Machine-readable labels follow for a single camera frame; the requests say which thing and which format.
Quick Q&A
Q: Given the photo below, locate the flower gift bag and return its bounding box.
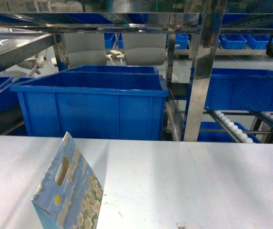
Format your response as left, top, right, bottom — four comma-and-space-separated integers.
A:
31, 133, 103, 229

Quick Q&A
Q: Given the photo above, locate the white roller conveyor track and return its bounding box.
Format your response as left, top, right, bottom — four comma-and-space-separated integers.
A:
207, 110, 254, 144

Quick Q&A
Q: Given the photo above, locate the blue bin behind table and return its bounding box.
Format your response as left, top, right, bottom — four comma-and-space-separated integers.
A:
10, 72, 169, 140

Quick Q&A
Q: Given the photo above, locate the grey office chair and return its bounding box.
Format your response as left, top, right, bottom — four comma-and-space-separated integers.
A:
5, 32, 108, 76
109, 33, 167, 66

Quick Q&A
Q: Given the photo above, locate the blue bin right shelf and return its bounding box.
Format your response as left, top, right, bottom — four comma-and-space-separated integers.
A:
204, 68, 273, 112

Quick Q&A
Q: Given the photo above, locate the steel rack post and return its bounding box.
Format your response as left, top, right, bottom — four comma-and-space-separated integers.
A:
183, 0, 226, 142

